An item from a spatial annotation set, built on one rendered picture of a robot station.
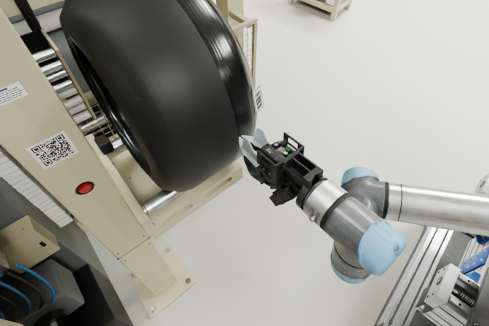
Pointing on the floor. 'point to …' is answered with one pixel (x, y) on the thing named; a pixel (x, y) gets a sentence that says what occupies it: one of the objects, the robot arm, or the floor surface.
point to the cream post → (71, 164)
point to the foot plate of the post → (153, 303)
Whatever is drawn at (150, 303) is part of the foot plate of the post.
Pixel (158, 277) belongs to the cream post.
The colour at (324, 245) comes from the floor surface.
